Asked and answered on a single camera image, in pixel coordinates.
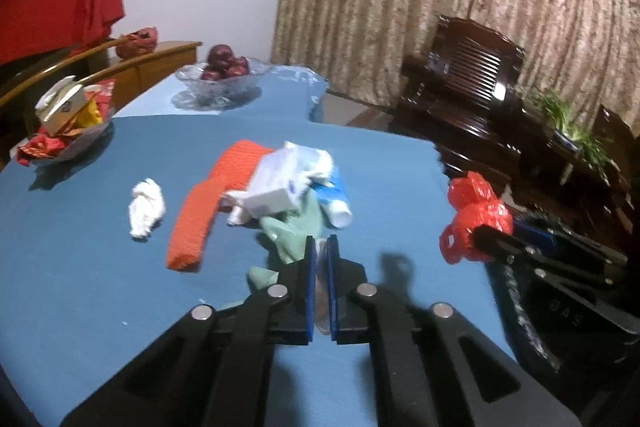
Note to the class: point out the red apple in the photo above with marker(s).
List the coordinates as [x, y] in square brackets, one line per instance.
[221, 55]
[239, 67]
[212, 74]

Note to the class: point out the wooden chair back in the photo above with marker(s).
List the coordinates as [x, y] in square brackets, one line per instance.
[50, 69]

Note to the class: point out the white packet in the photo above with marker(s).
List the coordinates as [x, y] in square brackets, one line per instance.
[272, 189]

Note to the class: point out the dark wooden side table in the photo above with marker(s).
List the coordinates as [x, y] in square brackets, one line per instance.
[545, 167]

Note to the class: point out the blue toothpaste tube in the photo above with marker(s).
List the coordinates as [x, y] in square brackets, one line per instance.
[337, 202]

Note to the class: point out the gold tissue box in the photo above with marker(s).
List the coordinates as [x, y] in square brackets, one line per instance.
[62, 104]

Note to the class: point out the orange knit cloth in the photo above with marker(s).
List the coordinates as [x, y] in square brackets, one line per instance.
[195, 217]

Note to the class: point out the yellow snack packet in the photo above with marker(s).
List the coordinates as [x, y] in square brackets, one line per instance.
[92, 114]

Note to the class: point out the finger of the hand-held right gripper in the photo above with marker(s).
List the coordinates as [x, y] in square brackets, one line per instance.
[537, 238]
[500, 243]

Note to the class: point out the red plastic bag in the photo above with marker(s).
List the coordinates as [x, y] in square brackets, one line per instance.
[480, 212]

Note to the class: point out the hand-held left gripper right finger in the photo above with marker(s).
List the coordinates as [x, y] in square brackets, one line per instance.
[332, 294]

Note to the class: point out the clear crumpled plastic wrapper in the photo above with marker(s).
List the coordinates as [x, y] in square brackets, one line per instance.
[315, 162]

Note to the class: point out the dark wooden armchair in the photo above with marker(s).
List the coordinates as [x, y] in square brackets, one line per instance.
[612, 132]
[465, 107]

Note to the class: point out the green potted plant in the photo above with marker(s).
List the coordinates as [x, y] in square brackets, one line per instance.
[565, 117]

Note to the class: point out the white tissue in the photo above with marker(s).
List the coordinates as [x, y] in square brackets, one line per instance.
[146, 207]

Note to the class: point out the glass fruit bowl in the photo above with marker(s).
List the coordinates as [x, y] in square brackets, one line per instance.
[225, 89]

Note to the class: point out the snack plate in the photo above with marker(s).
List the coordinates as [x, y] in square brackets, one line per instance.
[75, 144]

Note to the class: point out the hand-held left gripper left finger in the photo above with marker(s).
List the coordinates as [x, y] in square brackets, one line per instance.
[310, 292]

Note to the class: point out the black lined trash bin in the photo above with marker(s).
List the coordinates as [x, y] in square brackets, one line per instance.
[525, 337]

